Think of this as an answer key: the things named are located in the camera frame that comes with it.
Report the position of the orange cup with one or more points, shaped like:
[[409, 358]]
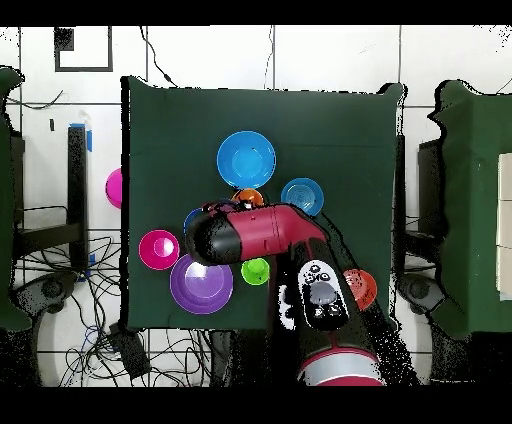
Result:
[[248, 196]]

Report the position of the large light blue bowl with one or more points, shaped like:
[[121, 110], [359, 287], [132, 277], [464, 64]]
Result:
[[246, 160]]

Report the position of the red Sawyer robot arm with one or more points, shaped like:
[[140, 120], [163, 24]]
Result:
[[264, 232]]

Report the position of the white box stack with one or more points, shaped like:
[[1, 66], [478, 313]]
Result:
[[506, 224]]

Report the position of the small dark blue bowl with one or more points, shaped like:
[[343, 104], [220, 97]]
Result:
[[188, 222]]

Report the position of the green cup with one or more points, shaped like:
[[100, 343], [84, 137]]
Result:
[[256, 274]]

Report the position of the small pink bowl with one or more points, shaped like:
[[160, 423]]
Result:
[[159, 250]]

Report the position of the small light blue bowl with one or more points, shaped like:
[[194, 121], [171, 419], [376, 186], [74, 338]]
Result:
[[302, 196]]

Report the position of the large purple bowl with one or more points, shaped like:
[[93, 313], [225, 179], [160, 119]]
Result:
[[200, 292]]

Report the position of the dark green table cloth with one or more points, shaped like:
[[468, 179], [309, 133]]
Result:
[[180, 120]]

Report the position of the magenta bowl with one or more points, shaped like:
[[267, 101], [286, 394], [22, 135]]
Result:
[[115, 188]]

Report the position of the black metal stand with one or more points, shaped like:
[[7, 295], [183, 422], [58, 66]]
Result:
[[77, 180]]

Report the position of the orange bowl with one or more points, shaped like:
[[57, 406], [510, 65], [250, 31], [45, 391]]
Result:
[[366, 292]]

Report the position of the black power strip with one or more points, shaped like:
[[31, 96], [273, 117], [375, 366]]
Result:
[[130, 352]]

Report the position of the neighbouring green table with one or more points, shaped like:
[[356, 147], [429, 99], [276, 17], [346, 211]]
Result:
[[472, 200], [6, 200]]

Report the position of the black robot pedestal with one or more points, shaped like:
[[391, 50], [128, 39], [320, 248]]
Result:
[[248, 360]]

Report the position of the black square frame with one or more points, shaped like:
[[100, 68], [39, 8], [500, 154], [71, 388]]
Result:
[[110, 48]]

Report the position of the black pedestal leg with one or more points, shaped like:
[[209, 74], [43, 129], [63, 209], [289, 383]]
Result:
[[44, 290], [420, 290]]

